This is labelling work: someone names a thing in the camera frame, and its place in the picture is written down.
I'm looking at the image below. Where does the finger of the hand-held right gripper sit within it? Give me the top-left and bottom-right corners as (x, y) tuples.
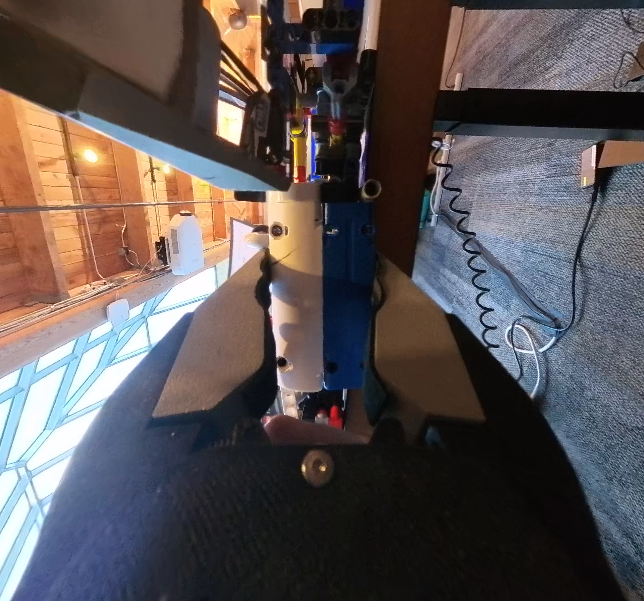
(65, 65), (293, 193)

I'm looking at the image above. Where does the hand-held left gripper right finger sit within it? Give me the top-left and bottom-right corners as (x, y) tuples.
(365, 254), (486, 443)

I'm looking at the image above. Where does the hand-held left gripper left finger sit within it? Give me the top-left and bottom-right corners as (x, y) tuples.
(152, 249), (280, 418)

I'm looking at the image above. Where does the toy brick car model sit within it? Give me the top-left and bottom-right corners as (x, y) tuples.
(219, 0), (383, 431)

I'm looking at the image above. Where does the white illustrated leaflet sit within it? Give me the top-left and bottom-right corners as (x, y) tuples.
(227, 216), (267, 280)

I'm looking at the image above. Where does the thin metal rod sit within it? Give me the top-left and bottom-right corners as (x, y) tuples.
(0, 199), (237, 215)

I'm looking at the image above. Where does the large grid window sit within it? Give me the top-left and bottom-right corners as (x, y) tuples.
(0, 259), (237, 601)

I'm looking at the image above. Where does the brown cardboard box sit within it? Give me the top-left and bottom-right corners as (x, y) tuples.
(580, 139), (644, 190)

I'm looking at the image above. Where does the white wall device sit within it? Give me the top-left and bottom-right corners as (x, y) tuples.
(166, 211), (205, 276)

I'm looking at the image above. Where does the black coiled cable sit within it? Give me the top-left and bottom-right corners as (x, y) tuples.
(430, 141), (501, 349)

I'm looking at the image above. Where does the white cable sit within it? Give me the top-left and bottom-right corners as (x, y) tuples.
(504, 322), (559, 401)

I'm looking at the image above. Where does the thin black cable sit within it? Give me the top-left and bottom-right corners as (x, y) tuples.
(553, 186), (602, 333)

